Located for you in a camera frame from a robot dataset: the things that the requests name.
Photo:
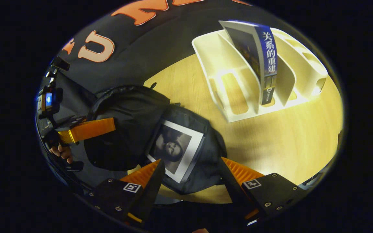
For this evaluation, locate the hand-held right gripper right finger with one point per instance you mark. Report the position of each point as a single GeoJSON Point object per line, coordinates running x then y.
{"type": "Point", "coordinates": [235, 191]}

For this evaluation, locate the black schoolbag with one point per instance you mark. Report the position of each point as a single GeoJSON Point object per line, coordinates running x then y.
{"type": "Point", "coordinates": [125, 123]}

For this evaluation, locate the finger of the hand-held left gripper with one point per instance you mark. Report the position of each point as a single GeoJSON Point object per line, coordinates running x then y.
{"type": "Point", "coordinates": [89, 128]}

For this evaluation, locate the portrait cover book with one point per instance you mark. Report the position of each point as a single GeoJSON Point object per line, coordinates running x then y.
{"type": "Point", "coordinates": [176, 152]}

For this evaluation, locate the blue spine book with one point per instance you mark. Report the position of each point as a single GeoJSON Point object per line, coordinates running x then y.
{"type": "Point", "coordinates": [269, 61]}

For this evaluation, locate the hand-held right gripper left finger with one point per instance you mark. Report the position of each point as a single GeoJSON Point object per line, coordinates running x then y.
{"type": "Point", "coordinates": [151, 191]}

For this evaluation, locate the white bookshelf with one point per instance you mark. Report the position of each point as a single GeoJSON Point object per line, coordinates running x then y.
{"type": "Point", "coordinates": [222, 64]}

